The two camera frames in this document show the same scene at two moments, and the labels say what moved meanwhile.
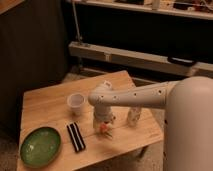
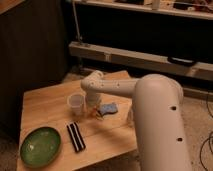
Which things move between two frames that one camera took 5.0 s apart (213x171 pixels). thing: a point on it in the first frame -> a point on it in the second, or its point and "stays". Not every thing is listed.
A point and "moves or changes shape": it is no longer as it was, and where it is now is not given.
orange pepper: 103,127 moves or changes shape
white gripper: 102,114 -> 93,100
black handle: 181,61 stays
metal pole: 77,22 stays
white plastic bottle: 134,114 stays
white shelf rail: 140,60 stays
